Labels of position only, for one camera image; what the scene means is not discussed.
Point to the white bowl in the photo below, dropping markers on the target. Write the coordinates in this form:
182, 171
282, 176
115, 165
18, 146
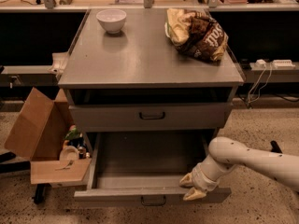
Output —
111, 20

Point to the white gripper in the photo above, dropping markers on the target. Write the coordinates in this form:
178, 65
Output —
201, 178

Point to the white power strip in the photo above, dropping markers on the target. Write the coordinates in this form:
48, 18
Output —
283, 64

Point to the white plate in box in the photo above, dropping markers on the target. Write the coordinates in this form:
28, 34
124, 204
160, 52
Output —
69, 153

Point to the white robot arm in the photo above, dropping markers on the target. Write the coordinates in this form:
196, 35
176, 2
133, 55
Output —
224, 154

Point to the green toy in box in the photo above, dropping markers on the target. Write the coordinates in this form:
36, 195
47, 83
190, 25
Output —
72, 133

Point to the brown chip bag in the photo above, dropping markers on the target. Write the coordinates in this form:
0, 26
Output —
195, 34

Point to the open cardboard box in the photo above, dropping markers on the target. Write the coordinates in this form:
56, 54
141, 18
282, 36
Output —
38, 136

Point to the white power adapter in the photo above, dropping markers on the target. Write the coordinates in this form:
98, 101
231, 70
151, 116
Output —
260, 63

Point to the black stand leg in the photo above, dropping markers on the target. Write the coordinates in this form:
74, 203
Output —
39, 194

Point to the black floor bar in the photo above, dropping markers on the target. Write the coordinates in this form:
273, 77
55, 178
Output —
275, 147

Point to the grey drawer cabinet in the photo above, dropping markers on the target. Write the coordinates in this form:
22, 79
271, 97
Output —
140, 66

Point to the grey top drawer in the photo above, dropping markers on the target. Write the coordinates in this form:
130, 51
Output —
150, 117

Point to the grey drawer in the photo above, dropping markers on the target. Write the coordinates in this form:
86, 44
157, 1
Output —
150, 117
141, 168

